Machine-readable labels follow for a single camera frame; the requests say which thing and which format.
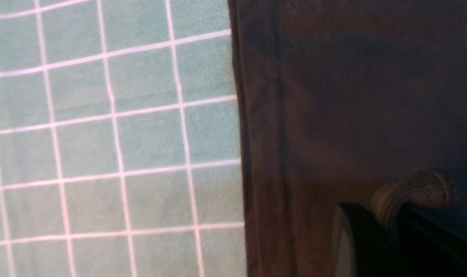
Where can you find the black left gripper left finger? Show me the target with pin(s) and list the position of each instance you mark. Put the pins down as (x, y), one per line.
(358, 246)

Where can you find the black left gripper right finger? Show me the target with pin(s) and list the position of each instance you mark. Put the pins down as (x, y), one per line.
(434, 241)

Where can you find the dark gray long-sleeve shirt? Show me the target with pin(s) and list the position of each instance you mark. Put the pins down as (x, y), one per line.
(336, 98)

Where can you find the green grid-pattern mat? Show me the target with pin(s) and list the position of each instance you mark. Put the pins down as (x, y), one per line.
(119, 140)

